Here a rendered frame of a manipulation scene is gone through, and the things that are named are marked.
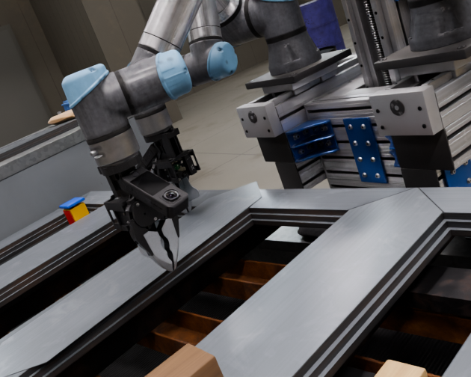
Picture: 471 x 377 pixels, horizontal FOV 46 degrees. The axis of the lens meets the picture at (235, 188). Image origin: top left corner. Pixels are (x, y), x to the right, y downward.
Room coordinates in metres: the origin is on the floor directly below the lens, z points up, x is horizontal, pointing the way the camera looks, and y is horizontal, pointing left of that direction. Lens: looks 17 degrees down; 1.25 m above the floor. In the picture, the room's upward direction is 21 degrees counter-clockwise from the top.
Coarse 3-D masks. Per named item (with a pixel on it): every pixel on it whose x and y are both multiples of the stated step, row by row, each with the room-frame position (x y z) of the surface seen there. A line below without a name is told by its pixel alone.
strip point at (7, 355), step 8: (8, 344) 0.91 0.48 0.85; (0, 352) 0.89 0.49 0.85; (8, 352) 0.88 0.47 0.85; (16, 352) 0.87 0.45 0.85; (24, 352) 0.86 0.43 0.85; (0, 360) 0.86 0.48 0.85; (8, 360) 0.85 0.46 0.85; (16, 360) 0.84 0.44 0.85; (24, 360) 0.83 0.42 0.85; (32, 360) 0.82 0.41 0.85; (40, 360) 0.81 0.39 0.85; (0, 368) 0.84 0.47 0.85; (8, 368) 0.82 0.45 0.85; (16, 368) 0.81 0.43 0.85; (24, 368) 0.80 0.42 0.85; (0, 376) 0.81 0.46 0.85
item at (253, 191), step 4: (236, 188) 1.30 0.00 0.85; (240, 188) 1.29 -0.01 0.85; (244, 188) 1.27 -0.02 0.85; (248, 188) 1.26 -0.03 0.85; (252, 188) 1.25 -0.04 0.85; (256, 188) 1.24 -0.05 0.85; (224, 192) 1.30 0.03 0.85; (228, 192) 1.29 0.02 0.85; (232, 192) 1.28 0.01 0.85; (236, 192) 1.27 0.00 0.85; (240, 192) 1.26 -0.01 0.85; (244, 192) 1.25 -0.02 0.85; (248, 192) 1.24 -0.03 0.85; (252, 192) 1.23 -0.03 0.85; (256, 192) 1.22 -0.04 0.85; (216, 196) 1.30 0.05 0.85; (220, 196) 1.29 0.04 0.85; (224, 196) 1.28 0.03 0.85; (228, 196) 1.27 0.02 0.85; (232, 196) 1.25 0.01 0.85; (236, 196) 1.24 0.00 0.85; (240, 196) 1.23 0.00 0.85; (244, 196) 1.22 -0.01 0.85; (248, 196) 1.21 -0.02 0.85; (252, 196) 1.20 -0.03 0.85; (256, 196) 1.19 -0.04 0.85; (260, 196) 1.18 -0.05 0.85
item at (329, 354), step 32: (64, 224) 1.68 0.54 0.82; (288, 224) 1.04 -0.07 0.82; (320, 224) 0.98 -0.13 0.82; (448, 224) 0.79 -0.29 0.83; (0, 256) 1.55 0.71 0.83; (64, 256) 1.32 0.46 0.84; (192, 256) 1.02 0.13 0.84; (416, 256) 0.72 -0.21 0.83; (160, 288) 0.96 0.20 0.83; (384, 288) 0.67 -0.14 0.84; (32, 320) 0.98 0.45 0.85; (128, 320) 0.90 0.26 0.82; (352, 320) 0.62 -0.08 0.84; (64, 352) 0.83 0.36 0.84; (320, 352) 0.58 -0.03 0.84; (352, 352) 0.59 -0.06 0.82
